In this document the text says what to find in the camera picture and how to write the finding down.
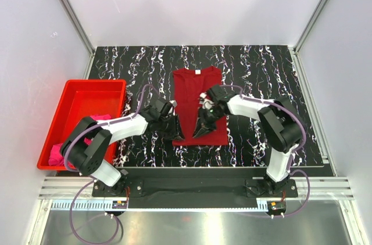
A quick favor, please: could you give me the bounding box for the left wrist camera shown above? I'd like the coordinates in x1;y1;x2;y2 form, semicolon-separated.
154;99;177;117

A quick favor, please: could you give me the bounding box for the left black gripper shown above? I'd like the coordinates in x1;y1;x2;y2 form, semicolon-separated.
158;113;185;141

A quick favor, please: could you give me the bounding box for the aluminium frame post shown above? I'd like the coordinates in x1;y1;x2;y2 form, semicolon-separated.
293;0;349;54
40;0;96;56

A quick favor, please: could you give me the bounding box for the aluminium rail front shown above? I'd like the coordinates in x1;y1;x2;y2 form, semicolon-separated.
38;176;353;212

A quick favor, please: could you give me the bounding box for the dark red t shirt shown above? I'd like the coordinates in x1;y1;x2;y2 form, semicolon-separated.
172;66;228;146

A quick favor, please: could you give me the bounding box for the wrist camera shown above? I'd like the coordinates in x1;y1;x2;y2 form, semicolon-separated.
199;85;229;109
154;99;177;117

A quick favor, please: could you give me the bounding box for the left aluminium frame post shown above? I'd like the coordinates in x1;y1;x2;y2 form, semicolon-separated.
40;0;96;56

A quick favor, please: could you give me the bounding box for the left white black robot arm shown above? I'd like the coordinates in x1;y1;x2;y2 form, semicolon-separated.
60;102;184;196

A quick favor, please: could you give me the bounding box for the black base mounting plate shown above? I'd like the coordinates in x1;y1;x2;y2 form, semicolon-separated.
92;167;299;211

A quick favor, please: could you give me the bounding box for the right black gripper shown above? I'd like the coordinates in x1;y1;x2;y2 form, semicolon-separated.
192;106;226;139

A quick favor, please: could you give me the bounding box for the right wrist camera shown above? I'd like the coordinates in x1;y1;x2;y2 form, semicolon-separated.
199;85;229;109

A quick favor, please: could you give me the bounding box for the pink t shirt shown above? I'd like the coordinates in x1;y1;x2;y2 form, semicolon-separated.
48;114;111;167

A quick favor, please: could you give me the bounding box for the red plastic bin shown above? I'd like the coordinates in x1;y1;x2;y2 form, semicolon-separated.
37;80;126;171

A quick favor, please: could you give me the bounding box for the right aluminium frame post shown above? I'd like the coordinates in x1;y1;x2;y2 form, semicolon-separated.
293;0;349;54

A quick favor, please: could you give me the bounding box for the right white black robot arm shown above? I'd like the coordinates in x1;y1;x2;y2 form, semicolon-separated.
192;94;306;197

